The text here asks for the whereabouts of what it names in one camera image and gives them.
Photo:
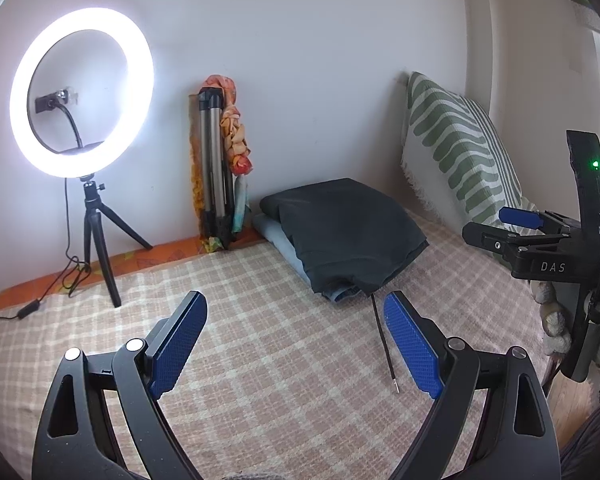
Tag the orange patterned cloth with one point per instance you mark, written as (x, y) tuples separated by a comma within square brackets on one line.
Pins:
[(195, 185)]

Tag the green striped pillow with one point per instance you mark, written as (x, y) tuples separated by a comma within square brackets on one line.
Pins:
[(450, 130)]

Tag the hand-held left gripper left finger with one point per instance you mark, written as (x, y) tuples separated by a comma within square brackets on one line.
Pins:
[(177, 345)]

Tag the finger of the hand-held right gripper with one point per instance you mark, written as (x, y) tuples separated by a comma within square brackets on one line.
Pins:
[(520, 216), (485, 240)]

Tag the dark pants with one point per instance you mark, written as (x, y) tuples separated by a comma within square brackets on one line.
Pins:
[(345, 220)]

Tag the person's right hand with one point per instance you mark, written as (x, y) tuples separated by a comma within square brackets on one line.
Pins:
[(555, 320)]

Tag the folded silver tripod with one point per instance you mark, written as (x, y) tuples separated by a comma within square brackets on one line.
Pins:
[(210, 150)]

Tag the folded blue jeans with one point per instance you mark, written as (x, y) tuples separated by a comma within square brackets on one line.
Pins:
[(275, 232)]

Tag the checked bed sheet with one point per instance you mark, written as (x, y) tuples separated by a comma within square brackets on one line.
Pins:
[(280, 360)]

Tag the colourful scarf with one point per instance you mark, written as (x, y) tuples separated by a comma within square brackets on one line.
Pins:
[(235, 130)]

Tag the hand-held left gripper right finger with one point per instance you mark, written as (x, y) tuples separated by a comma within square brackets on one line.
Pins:
[(412, 345)]

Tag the striped grey garment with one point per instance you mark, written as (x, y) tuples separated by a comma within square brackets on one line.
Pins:
[(595, 445)]

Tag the black gooseneck phone holder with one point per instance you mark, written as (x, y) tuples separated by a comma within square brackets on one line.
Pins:
[(47, 104)]

